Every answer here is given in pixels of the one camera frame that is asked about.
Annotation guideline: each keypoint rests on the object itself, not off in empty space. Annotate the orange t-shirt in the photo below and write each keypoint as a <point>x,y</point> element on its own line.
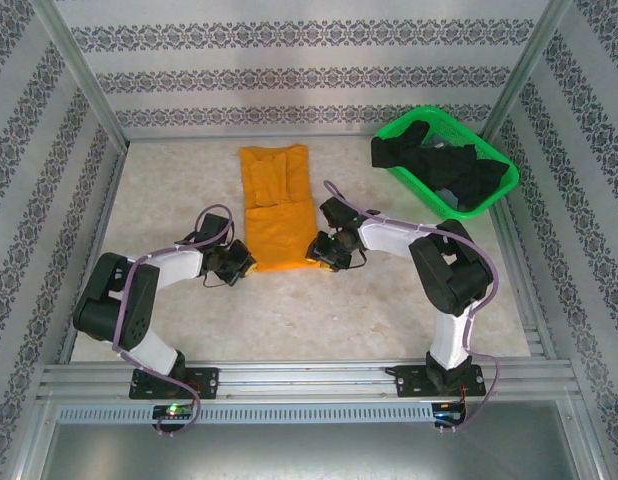
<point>279,230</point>

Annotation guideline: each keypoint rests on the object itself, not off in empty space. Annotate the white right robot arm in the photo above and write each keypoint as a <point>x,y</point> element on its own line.
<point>389,235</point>

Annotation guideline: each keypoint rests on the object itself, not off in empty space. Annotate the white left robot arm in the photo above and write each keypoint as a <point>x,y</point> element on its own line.
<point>174,265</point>

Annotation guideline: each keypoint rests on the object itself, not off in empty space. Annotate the green plastic basket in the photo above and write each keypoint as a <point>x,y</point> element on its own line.
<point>414,186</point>

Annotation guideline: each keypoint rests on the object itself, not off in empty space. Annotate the black t-shirt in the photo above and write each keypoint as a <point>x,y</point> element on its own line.
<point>449,165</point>

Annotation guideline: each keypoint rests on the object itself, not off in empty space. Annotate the metal base panel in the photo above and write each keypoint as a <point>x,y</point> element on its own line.
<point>309,455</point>

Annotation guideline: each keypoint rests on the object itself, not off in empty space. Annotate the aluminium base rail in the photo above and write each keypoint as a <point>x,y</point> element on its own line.
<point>309,380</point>

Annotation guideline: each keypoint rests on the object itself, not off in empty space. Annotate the aluminium side rail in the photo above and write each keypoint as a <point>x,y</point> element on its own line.
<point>529,300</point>

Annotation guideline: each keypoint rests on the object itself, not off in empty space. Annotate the aluminium frame post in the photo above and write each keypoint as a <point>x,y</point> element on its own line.
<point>79,65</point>
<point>529,65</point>

